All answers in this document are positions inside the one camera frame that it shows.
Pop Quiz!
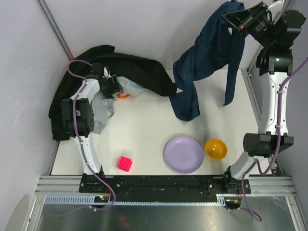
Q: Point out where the grey cloth garment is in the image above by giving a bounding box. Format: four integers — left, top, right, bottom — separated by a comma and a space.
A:
91, 77, 149, 134

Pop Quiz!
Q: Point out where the navy blue cloth garment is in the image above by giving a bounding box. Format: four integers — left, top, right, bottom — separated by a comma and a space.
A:
170, 0, 245, 122

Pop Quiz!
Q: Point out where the black cloth garment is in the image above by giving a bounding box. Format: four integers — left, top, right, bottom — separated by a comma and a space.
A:
49, 45, 177, 141

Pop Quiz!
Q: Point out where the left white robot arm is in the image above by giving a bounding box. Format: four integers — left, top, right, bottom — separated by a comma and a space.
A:
61, 60, 123, 178

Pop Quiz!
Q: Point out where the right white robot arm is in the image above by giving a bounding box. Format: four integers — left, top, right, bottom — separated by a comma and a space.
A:
221, 0, 306, 192

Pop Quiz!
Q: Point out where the orange cloth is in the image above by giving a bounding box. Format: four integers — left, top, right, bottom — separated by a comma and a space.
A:
117, 93, 130, 99

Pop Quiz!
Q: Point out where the pink toy cube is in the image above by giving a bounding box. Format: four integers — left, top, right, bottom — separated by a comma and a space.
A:
117, 156, 132, 172

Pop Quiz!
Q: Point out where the lilac plastic plate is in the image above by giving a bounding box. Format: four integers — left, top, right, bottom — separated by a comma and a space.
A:
164, 136, 205, 174

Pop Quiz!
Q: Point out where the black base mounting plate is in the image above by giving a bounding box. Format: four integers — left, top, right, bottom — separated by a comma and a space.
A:
79, 174, 251, 200

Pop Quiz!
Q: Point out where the orange plastic bowl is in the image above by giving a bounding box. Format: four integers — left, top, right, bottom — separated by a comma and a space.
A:
204, 138, 228, 160

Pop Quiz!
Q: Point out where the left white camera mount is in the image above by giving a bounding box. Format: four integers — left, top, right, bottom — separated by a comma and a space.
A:
103, 67, 111, 79

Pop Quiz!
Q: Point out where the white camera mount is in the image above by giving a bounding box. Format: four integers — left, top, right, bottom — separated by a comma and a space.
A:
103, 67, 111, 79
268, 0, 285, 12

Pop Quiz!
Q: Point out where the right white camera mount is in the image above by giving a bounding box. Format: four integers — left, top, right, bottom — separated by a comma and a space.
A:
268, 0, 285, 12

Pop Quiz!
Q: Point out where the left aluminium frame post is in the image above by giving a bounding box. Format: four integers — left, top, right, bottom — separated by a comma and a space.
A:
36, 0, 74, 61

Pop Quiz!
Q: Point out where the grey slotted cable duct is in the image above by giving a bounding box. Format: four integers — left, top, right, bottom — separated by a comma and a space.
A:
45, 194, 242, 206

